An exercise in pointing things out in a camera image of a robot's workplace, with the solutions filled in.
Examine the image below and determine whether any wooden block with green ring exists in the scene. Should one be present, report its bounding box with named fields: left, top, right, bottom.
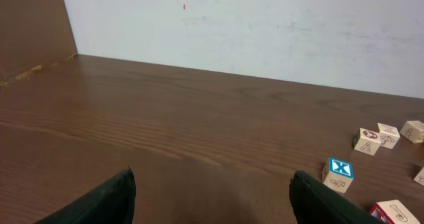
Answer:
left=413, top=168, right=424, bottom=186

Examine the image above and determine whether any wooden umbrella picture block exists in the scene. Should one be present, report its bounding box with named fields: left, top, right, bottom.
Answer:
left=377, top=123, right=400, bottom=149

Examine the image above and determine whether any blue X letter block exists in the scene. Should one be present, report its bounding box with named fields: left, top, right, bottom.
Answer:
left=322, top=157, right=354, bottom=194

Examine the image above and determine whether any yellow edged wooden block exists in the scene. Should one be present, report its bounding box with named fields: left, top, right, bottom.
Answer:
left=399, top=121, right=424, bottom=144

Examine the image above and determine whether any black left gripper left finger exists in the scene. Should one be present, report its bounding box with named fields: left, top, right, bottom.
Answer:
left=36, top=168, right=136, bottom=224

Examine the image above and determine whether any wooden block with red circle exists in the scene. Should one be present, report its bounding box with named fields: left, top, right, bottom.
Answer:
left=353, top=128, right=381, bottom=156

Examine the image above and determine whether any red edged wooden block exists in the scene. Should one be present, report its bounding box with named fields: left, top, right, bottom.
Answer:
left=370, top=199, right=420, bottom=224

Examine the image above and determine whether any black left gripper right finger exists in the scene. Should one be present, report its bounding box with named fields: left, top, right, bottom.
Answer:
left=289, top=170, right=383, bottom=224

